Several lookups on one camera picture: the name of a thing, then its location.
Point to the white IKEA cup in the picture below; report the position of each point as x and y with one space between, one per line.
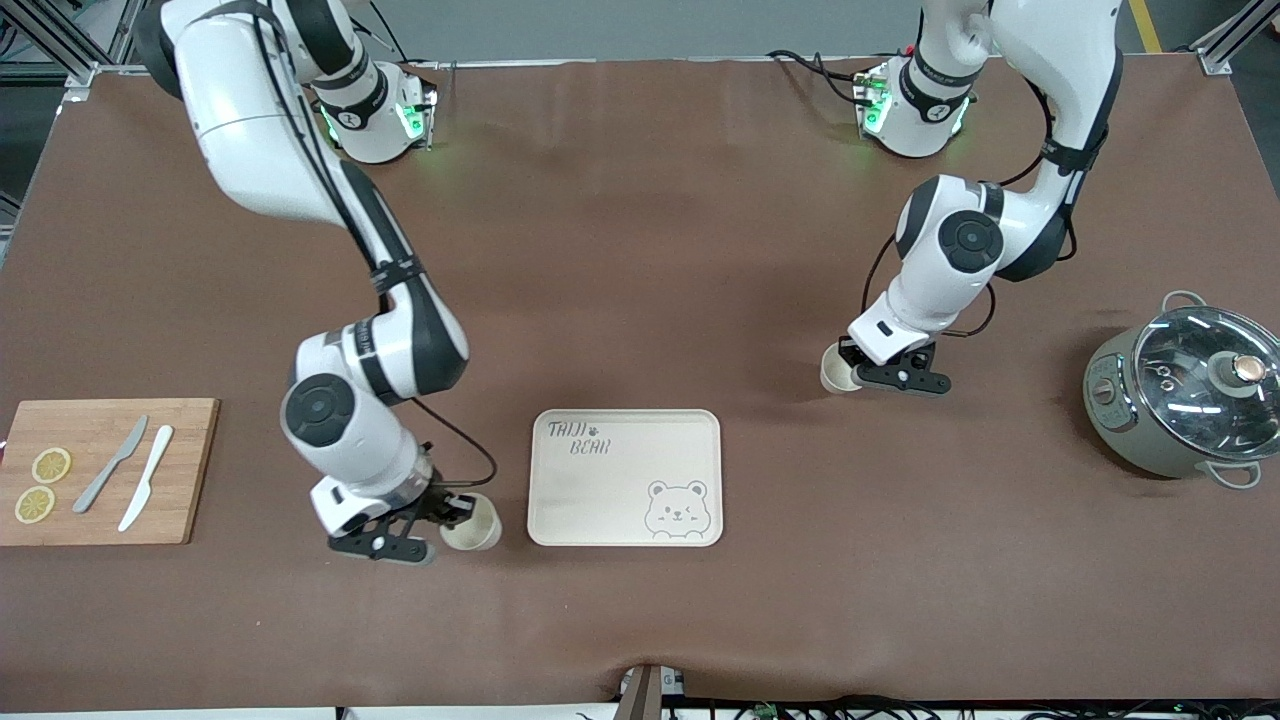
478 530
836 375

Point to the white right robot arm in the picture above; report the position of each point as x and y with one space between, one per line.
260 130

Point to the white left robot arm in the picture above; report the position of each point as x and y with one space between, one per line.
960 240

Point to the beige bear print tray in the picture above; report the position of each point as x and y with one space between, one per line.
620 480

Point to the white plastic knife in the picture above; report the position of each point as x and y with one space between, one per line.
148 478

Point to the brown table cover mat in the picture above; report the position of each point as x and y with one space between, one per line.
640 250

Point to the grey-green electric cooking pot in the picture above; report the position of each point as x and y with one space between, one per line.
1120 420

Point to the grey plastic knife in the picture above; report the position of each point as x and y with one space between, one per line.
110 465

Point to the bamboo cutting board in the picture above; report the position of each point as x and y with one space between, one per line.
100 500

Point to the yellow lemon slice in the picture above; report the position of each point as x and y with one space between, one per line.
51 465
35 504

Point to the glass pot lid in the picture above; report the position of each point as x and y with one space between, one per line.
1200 390

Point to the aluminium frame profile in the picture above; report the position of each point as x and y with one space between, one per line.
1230 35
60 45

